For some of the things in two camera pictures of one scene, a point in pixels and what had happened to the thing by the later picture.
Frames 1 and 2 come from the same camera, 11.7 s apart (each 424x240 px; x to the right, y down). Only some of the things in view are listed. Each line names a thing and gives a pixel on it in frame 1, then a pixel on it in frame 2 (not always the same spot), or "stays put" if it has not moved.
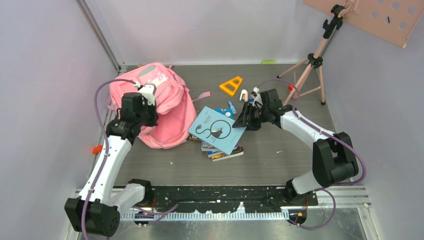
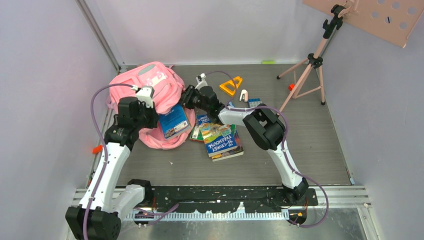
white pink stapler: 244,96 stays put
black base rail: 226,199 stays put
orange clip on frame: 97,149 stays put
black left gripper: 152,122 stays put
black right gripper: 248,110 to 189,92
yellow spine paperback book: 211,151 to 174,121
